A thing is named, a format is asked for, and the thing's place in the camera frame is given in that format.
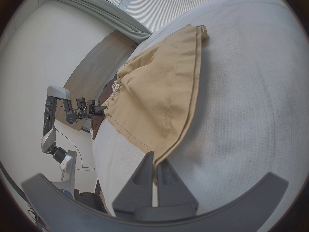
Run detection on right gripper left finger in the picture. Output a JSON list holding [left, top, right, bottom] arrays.
[[113, 151, 155, 215]]

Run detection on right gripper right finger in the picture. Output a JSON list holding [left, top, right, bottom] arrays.
[[157, 159, 200, 212]]

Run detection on tan shorts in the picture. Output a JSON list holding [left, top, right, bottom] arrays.
[[101, 24, 209, 187]]

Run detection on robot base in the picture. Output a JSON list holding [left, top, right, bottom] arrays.
[[50, 150, 107, 213]]

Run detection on bed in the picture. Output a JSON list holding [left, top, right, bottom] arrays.
[[55, 0, 309, 218]]

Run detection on brown garment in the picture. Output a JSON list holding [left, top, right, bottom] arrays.
[[90, 77, 121, 140]]

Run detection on grey-green curtain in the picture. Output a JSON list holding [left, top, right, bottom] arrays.
[[49, 0, 154, 45]]

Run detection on black cable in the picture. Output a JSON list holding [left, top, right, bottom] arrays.
[[55, 127, 96, 171]]

